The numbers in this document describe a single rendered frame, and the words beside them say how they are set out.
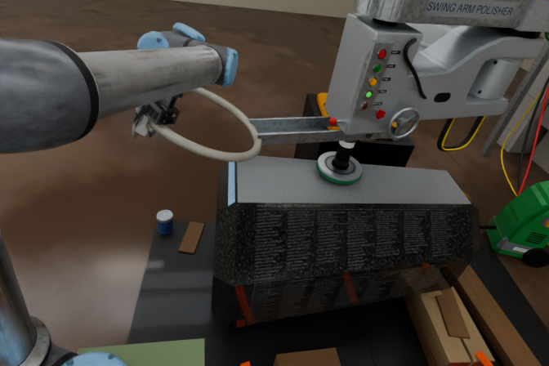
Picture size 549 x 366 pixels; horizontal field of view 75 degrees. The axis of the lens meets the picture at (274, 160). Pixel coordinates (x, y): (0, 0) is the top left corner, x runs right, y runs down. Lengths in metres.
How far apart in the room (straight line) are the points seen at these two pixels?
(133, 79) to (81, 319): 1.82
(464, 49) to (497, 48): 0.12
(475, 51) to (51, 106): 1.52
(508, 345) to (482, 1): 1.80
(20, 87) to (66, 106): 0.04
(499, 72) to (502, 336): 1.46
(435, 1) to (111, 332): 2.04
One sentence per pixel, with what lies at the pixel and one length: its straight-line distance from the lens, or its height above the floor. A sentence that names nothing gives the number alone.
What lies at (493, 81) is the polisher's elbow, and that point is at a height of 1.34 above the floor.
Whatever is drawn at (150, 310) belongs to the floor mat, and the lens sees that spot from 2.16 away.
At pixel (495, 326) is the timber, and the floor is 0.09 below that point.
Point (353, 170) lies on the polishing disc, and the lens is 1.71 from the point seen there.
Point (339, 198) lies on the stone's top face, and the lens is 1.62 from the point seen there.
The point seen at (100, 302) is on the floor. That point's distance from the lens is 2.26.
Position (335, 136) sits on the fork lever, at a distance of 1.51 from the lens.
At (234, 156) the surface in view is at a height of 1.17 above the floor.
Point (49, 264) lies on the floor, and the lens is 2.49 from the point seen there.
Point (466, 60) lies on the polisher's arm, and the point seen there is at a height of 1.44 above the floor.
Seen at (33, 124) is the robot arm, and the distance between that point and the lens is 0.41.
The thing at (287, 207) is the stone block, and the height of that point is 0.81.
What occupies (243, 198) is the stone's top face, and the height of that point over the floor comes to 0.83.
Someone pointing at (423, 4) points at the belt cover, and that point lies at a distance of 1.38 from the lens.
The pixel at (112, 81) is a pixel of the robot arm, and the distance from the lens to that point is 0.49.
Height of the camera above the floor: 1.87
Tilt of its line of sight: 37 degrees down
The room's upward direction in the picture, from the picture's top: 10 degrees clockwise
